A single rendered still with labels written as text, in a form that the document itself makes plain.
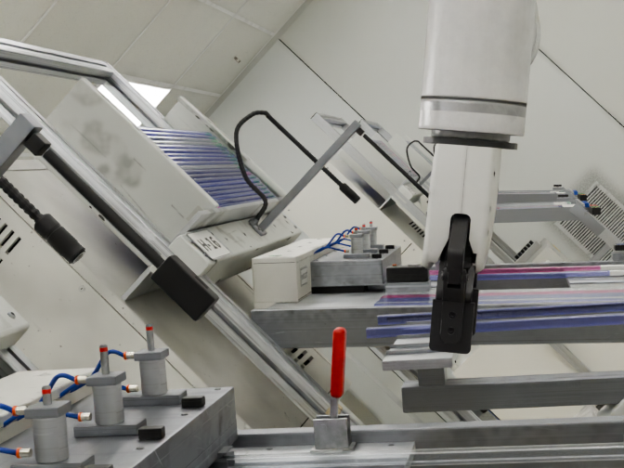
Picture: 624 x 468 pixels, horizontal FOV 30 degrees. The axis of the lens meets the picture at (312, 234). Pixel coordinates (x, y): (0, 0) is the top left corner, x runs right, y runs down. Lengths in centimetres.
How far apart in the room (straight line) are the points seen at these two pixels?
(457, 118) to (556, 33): 758
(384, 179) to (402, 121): 316
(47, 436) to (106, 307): 114
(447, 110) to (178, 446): 33
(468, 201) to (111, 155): 120
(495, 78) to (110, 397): 38
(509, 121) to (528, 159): 752
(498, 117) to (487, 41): 6
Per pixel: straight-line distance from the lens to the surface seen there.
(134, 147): 200
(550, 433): 105
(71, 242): 97
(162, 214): 199
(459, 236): 87
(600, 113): 845
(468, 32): 91
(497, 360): 542
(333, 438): 103
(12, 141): 85
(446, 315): 89
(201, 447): 95
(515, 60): 92
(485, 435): 105
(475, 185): 89
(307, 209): 544
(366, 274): 214
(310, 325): 184
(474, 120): 90
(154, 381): 100
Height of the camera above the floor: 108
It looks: 5 degrees up
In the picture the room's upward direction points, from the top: 46 degrees counter-clockwise
